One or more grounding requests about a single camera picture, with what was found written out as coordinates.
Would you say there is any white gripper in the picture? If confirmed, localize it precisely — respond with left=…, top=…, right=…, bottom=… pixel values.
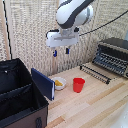
left=45, top=28, right=81, bottom=58

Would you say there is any yellow food piece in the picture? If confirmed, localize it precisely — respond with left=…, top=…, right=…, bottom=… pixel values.
left=54, top=79, right=64, bottom=87

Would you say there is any white bowl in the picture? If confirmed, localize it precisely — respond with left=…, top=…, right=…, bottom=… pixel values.
left=51, top=76, right=68, bottom=91

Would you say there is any black oven tray rack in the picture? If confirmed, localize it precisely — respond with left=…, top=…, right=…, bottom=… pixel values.
left=79, top=63, right=112, bottom=85

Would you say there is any black toaster oven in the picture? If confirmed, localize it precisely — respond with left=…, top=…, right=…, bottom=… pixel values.
left=92, top=37, right=128, bottom=80

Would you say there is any beige woven folding screen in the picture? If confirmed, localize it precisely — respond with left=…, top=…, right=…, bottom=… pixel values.
left=0, top=0, right=128, bottom=77

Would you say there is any blue book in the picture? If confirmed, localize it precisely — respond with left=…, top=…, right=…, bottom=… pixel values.
left=30, top=67, right=56, bottom=102

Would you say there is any red plastic cup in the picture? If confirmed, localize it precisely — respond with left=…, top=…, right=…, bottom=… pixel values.
left=72, top=77, right=86, bottom=94

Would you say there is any black vertical pole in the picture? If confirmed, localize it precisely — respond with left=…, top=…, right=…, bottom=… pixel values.
left=1, top=0, right=13, bottom=61

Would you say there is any black fabric storage box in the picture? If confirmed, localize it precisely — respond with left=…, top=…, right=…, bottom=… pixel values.
left=0, top=58, right=50, bottom=128

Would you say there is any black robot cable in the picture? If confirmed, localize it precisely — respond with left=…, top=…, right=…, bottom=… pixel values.
left=79, top=9, right=128, bottom=37

